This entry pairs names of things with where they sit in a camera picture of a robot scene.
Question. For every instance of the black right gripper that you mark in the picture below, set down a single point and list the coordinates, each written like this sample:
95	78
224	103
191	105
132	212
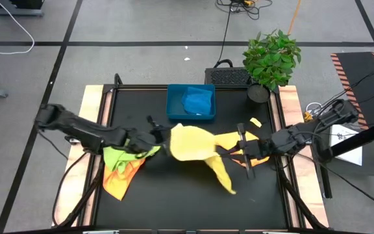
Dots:
258	149

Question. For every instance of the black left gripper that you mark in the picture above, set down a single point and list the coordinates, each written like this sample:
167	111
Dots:
144	141

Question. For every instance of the yellow microfiber towel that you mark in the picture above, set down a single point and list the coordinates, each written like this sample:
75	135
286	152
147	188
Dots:
190	143

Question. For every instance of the green microfiber towel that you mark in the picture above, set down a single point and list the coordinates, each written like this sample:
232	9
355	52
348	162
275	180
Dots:
115	157

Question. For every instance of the blue microfiber towel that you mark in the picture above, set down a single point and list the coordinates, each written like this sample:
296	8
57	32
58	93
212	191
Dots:
196	100

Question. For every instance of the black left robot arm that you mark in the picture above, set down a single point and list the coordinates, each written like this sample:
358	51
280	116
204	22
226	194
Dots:
76	125

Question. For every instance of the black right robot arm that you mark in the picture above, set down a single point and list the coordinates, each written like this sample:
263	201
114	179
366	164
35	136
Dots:
304	133

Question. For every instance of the teal plastic bin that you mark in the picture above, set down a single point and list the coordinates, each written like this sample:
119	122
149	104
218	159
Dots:
174	107

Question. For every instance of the small yellow tag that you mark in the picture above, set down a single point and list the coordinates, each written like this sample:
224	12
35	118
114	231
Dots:
256	122

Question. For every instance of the black plant pot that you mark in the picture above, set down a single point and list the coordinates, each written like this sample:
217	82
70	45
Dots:
258	95

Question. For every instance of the wooden table side panel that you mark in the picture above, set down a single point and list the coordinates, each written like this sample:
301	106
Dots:
91	104
289	104

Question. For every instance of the black mesh computer case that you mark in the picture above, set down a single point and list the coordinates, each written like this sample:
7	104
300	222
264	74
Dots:
226	77

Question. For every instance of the yellow connector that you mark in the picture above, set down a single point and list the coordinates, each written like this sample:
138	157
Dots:
308	117

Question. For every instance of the green leafy plant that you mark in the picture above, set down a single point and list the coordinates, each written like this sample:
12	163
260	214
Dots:
271	58

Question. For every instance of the black hazard-striped mat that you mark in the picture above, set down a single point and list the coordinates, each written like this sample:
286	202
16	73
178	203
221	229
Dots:
359	74

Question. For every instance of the grey furniture foot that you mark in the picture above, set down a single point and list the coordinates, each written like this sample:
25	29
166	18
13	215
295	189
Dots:
15	13

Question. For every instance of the black table frame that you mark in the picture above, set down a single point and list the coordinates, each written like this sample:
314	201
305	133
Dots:
141	86

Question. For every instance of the black camera stand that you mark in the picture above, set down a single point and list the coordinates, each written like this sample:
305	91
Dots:
362	138

